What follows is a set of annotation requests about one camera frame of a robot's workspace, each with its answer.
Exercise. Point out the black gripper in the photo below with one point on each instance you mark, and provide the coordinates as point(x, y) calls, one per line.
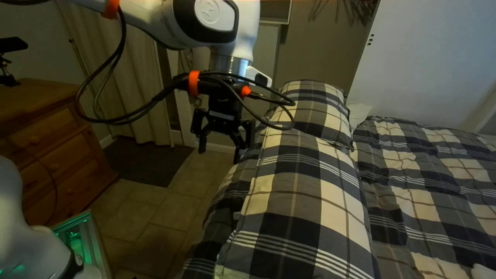
point(223, 105)

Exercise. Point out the plaid pillow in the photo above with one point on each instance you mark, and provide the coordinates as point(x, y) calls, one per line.
point(310, 108)
point(299, 206)

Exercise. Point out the beige pillow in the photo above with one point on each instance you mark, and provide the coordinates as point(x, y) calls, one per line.
point(358, 114)

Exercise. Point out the dark floor rug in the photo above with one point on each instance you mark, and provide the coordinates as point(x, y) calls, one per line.
point(148, 163)

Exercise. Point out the white interior door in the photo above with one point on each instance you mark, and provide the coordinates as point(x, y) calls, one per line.
point(268, 48)

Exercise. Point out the green lit robot stand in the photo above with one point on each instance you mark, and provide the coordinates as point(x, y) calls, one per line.
point(78, 242)

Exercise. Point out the wooden nightstand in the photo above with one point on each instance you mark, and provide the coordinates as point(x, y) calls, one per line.
point(47, 144)

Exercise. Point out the dark dried branches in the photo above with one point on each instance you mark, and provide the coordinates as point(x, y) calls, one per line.
point(357, 8)

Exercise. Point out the plaid comforter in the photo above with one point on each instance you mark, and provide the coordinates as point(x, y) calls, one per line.
point(434, 180)

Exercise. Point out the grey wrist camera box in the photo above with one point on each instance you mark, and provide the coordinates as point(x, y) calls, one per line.
point(262, 77)

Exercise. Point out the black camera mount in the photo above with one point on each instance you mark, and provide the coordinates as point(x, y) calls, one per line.
point(10, 45)

